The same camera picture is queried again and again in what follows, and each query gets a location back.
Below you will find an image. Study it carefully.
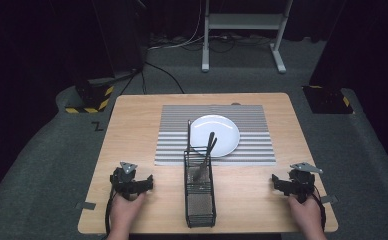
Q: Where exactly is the person's left hand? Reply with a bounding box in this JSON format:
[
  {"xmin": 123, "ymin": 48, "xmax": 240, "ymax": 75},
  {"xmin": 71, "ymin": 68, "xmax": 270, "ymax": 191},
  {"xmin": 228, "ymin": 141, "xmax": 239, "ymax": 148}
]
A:
[{"xmin": 109, "ymin": 191, "xmax": 147, "ymax": 232}]

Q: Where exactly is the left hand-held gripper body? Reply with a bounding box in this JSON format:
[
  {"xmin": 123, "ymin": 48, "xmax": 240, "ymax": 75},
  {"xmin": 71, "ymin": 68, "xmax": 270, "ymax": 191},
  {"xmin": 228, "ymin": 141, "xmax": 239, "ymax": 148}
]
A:
[{"xmin": 110, "ymin": 161, "xmax": 144, "ymax": 202}]

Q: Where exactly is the silver table knife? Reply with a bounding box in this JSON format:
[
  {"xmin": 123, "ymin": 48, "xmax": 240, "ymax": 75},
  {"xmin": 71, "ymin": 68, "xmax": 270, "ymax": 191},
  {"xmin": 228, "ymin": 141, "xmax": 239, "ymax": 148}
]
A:
[{"xmin": 186, "ymin": 119, "xmax": 193, "ymax": 161}]

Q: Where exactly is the bundle of floor cables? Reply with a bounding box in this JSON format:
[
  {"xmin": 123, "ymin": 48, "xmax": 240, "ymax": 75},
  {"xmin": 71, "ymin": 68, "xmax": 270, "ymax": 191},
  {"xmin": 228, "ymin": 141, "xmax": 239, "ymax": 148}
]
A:
[{"xmin": 148, "ymin": 32, "xmax": 274, "ymax": 54}]

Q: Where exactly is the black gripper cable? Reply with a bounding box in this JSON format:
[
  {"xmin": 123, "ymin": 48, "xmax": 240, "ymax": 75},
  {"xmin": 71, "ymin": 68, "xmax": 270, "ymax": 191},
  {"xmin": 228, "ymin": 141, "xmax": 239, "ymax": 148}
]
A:
[
  {"xmin": 313, "ymin": 187, "xmax": 327, "ymax": 232},
  {"xmin": 104, "ymin": 191, "xmax": 117, "ymax": 236}
]

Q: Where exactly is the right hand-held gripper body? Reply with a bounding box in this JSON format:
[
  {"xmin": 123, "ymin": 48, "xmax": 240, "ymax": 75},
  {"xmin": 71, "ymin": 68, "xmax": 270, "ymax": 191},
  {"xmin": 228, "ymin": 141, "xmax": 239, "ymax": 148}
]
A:
[{"xmin": 286, "ymin": 161, "xmax": 324, "ymax": 204}]

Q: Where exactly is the grey striped placemat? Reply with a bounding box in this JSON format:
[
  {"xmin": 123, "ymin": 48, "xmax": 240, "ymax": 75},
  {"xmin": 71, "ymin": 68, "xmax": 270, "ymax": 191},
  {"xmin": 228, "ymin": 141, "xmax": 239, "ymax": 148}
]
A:
[{"xmin": 153, "ymin": 104, "xmax": 278, "ymax": 167}]

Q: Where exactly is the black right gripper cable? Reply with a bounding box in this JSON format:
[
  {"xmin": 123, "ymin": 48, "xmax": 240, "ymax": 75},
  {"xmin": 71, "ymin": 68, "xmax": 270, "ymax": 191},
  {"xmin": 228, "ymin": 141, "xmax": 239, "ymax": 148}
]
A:
[{"xmin": 313, "ymin": 187, "xmax": 327, "ymax": 232}]

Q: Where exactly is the white metal stand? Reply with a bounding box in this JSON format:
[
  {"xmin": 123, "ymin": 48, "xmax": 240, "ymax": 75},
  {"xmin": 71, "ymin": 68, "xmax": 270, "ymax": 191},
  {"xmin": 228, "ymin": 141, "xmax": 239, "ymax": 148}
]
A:
[{"xmin": 200, "ymin": 0, "xmax": 295, "ymax": 75}]

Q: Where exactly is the person's right hand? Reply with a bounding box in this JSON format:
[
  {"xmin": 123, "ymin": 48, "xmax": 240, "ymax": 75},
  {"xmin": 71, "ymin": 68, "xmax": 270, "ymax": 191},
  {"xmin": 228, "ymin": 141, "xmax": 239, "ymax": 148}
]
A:
[{"xmin": 287, "ymin": 192, "xmax": 324, "ymax": 232}]

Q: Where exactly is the grey tape piece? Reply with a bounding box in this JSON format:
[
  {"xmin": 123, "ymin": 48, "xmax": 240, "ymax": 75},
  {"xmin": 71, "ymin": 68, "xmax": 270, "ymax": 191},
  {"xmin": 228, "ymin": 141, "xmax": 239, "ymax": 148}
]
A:
[
  {"xmin": 75, "ymin": 201, "xmax": 97, "ymax": 211},
  {"xmin": 321, "ymin": 194, "xmax": 339, "ymax": 205}
]

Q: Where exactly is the black floor cable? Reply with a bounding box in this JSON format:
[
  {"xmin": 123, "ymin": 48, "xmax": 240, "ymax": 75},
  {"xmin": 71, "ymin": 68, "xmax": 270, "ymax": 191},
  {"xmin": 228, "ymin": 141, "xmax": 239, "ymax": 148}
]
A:
[{"xmin": 144, "ymin": 60, "xmax": 186, "ymax": 95}]

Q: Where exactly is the black stand with hazard tape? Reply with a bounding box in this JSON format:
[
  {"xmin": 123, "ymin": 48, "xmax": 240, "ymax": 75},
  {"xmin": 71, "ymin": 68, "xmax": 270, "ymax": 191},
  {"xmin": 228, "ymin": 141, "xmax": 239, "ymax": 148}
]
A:
[
  {"xmin": 64, "ymin": 0, "xmax": 150, "ymax": 115},
  {"xmin": 301, "ymin": 0, "xmax": 388, "ymax": 115}
]

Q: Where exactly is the white round plate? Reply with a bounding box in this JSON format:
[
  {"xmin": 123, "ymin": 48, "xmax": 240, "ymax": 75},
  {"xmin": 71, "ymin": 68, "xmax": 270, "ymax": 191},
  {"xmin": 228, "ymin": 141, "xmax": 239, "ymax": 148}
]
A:
[{"xmin": 190, "ymin": 114, "xmax": 241, "ymax": 159}]

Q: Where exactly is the black wire cutlery basket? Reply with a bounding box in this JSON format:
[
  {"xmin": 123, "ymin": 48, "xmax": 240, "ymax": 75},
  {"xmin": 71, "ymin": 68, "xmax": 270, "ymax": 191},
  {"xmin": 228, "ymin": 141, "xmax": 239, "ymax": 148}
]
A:
[{"xmin": 183, "ymin": 145, "xmax": 217, "ymax": 229}]

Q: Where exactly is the white floor cable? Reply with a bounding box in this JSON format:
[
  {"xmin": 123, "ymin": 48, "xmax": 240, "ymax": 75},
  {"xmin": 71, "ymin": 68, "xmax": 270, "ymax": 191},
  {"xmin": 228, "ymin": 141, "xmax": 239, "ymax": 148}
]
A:
[{"xmin": 147, "ymin": 0, "xmax": 206, "ymax": 52}]

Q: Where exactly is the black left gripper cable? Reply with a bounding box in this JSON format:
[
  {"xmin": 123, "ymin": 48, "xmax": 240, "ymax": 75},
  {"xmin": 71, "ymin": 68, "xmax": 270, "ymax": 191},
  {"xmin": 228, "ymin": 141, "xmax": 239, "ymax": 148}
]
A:
[{"xmin": 104, "ymin": 191, "xmax": 117, "ymax": 236}]

